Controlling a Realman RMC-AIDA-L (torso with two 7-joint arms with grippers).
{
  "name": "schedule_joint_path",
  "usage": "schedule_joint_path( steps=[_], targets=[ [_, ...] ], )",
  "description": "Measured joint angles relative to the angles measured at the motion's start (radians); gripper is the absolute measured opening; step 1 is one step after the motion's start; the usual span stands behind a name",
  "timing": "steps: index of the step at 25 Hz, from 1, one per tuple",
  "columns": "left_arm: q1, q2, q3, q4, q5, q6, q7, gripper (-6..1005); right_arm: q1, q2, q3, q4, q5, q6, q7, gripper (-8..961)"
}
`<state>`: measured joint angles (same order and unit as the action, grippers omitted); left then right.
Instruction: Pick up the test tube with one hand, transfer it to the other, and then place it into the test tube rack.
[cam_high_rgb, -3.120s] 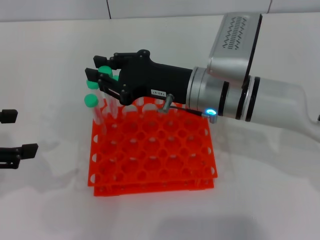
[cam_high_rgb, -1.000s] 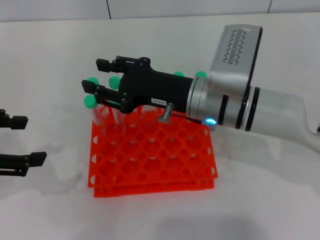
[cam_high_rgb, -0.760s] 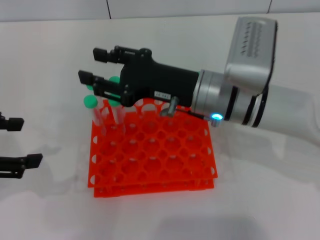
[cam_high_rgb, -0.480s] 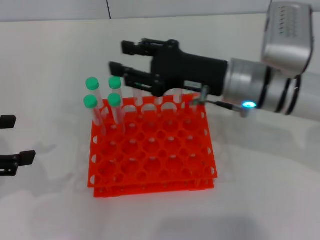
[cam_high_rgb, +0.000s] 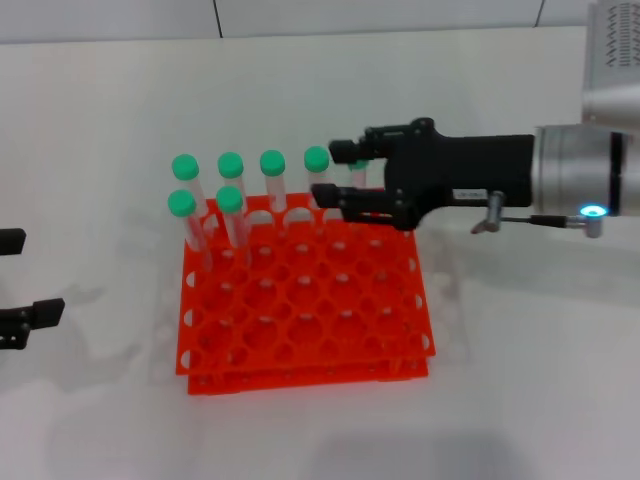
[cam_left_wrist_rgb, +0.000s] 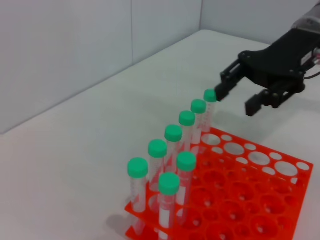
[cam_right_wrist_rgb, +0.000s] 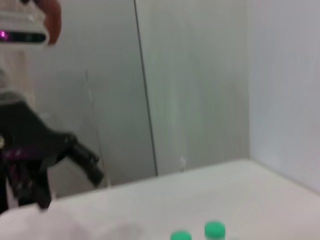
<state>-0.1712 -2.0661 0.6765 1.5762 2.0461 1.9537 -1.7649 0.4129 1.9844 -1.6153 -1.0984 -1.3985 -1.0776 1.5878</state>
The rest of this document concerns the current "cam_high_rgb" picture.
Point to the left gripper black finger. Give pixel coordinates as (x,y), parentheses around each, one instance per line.
(47,313)
(12,241)

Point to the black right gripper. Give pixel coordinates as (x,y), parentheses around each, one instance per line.
(465,170)

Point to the graduated test tube green cap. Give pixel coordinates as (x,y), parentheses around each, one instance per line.
(230,198)

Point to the clear test tube green cap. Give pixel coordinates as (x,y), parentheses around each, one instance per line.
(185,166)
(316,157)
(181,202)
(359,177)
(230,164)
(272,161)

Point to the orange plastic test tube rack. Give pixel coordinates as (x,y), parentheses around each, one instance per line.
(310,300)

